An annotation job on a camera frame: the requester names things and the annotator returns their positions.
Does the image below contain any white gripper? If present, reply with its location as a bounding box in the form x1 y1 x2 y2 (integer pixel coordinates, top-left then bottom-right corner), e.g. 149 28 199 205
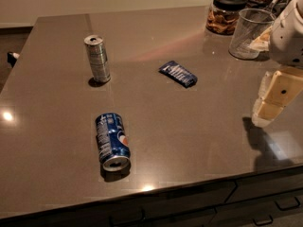
252 0 303 128

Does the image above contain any blue rxbar wrapper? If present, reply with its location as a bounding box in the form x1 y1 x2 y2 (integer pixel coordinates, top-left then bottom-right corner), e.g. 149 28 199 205
159 61 198 88

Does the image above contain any blue pepsi can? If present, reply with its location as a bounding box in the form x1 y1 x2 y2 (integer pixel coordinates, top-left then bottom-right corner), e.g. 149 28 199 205
95 113 131 172

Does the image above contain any silver energy drink can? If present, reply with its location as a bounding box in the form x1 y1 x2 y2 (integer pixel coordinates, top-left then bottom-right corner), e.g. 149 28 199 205
84 35 111 83

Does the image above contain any clear plastic cup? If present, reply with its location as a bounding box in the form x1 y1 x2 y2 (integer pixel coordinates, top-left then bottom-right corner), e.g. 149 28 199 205
229 9 276 60

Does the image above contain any glass jar black lid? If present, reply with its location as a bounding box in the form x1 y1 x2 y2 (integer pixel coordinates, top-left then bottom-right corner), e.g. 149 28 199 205
205 0 248 35

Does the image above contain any dark object at left edge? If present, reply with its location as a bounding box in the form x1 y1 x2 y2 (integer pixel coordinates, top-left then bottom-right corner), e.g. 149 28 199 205
7 52 20 67

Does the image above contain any black drawer handle right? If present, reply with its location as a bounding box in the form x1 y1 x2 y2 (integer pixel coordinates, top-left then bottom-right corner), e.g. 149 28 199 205
275 197 301 211

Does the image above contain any black drawer handle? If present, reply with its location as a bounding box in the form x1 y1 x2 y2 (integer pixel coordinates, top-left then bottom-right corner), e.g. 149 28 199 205
275 197 301 211
252 216 274 227
109 208 145 227

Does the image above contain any black drawer handle lower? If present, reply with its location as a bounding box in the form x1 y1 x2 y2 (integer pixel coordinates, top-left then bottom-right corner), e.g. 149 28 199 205
252 216 274 227

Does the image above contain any black drawer handle left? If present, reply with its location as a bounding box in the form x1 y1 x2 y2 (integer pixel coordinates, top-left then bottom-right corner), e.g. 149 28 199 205
109 208 145 227

